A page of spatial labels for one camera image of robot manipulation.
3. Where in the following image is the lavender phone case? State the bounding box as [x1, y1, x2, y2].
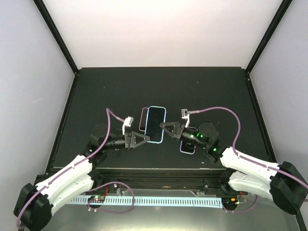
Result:
[180, 131, 196, 154]

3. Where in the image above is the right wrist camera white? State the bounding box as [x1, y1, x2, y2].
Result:
[181, 109, 191, 128]

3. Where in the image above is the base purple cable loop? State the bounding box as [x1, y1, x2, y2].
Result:
[87, 181, 135, 214]
[222, 192, 259, 214]

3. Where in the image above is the white slotted cable duct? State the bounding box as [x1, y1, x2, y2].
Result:
[68, 195, 222, 208]

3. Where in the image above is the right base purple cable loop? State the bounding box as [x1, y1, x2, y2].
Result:
[222, 192, 259, 214]

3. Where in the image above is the light blue phone case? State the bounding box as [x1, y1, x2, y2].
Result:
[143, 105, 167, 144]

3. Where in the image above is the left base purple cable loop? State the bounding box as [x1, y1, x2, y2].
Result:
[87, 181, 135, 214]

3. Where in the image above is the right black frame post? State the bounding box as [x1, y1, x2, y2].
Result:
[245, 0, 292, 74]

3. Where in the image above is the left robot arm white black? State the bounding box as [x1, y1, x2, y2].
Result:
[13, 124, 150, 231]

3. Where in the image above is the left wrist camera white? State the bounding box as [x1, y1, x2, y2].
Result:
[122, 116, 134, 135]

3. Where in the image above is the blue phone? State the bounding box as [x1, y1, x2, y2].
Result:
[144, 106, 167, 144]

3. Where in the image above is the black frame post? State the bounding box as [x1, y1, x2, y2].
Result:
[33, 0, 79, 75]
[245, 0, 292, 74]

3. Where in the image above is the left black frame post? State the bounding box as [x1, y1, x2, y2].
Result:
[33, 0, 79, 75]

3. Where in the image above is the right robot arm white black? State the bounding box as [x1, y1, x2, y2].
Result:
[160, 122, 308, 215]

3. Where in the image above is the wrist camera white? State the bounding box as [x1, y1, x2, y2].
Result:
[181, 109, 191, 128]
[122, 116, 134, 135]

